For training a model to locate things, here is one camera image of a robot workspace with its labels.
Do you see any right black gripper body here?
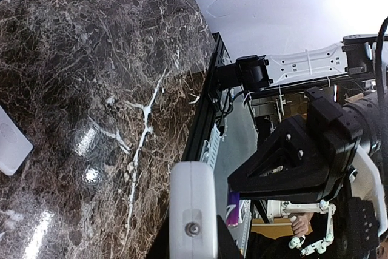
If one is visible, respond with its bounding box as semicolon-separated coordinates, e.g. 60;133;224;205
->
304;87;363;201

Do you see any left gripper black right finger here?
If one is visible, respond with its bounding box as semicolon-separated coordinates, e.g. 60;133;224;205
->
216;215;243;259

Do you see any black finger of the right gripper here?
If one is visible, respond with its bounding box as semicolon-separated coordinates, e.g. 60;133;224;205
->
239;190;333;203
228;115;329;194

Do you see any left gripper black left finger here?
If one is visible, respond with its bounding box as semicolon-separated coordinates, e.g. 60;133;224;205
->
145;216;169;259

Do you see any white remote control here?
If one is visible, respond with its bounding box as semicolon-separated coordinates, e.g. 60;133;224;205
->
169;161;218;258

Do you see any white battery cover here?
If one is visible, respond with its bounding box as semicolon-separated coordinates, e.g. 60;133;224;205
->
1;107;33;176

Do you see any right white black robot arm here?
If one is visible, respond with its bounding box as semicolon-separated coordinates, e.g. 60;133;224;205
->
214;22;387;203

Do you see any person's hand on controller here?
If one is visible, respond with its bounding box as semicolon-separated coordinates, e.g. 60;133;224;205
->
291;212;314;238

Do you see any white slotted cable duct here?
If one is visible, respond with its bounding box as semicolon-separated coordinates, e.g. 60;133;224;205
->
199;124;224;170

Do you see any black front rail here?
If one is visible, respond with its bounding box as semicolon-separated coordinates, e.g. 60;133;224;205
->
181;33;227;161

